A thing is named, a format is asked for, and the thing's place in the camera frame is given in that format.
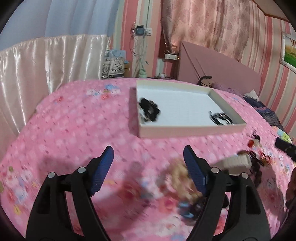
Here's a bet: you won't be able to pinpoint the black cord bundle red charm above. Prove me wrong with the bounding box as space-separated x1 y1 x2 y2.
209 111 233 125

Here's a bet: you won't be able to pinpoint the beige scrunchie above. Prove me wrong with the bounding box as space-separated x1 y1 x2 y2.
165 158 203 204

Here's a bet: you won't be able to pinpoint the black hair claw clip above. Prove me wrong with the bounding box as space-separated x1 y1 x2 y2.
139 98 161 122

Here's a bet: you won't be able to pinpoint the person's right hand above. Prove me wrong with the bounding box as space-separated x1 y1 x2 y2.
285 168 296 208

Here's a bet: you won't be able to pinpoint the colourful cartoon blanket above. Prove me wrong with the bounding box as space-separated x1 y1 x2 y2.
272 126 292 144

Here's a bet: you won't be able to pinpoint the dark knitted blanket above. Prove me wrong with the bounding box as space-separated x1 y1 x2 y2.
243 96 285 132

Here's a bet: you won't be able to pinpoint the white tissue cloth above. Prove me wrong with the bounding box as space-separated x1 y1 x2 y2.
244 89 259 101

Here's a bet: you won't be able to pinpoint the framed landscape picture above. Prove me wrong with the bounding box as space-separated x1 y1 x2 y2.
280 32 296 73

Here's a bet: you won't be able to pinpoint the purple dotted pillow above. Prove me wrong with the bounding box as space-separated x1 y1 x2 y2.
211 82 243 98

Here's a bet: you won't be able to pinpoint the pink floral bedsheet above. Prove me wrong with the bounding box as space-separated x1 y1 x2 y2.
1 79 295 240

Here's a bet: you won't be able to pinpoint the white shallow cardboard tray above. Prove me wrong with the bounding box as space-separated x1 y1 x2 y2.
136 79 246 138

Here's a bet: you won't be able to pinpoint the pink padded headboard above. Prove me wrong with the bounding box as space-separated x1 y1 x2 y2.
176 41 261 94

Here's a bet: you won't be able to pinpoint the pink patterned curtain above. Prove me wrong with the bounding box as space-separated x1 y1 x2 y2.
162 0 250 61

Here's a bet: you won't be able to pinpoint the cream satin drape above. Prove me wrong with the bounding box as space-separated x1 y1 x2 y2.
1 34 110 156

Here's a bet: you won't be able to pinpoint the white power strip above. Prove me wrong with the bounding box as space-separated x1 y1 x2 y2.
165 53 179 60

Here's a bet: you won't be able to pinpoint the black white patterned tote bag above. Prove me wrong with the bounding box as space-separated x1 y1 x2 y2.
102 57 125 78

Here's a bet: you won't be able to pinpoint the green water bottle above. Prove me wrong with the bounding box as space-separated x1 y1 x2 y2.
138 69 147 78

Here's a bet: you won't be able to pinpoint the brown cardboard box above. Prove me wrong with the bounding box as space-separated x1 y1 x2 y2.
124 60 131 78

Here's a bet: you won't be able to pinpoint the light blue gift bag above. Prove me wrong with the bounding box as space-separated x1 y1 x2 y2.
105 49 126 59

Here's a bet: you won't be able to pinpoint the blue sheer curtain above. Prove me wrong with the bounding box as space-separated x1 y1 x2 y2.
1 1 119 50

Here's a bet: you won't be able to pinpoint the brown bag black strap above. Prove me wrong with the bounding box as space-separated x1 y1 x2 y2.
196 75 213 87

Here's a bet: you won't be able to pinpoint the white charging cables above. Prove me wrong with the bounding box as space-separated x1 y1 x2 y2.
129 36 149 72

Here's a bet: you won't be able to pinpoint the wall socket with charger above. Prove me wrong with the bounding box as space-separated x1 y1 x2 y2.
132 23 152 37

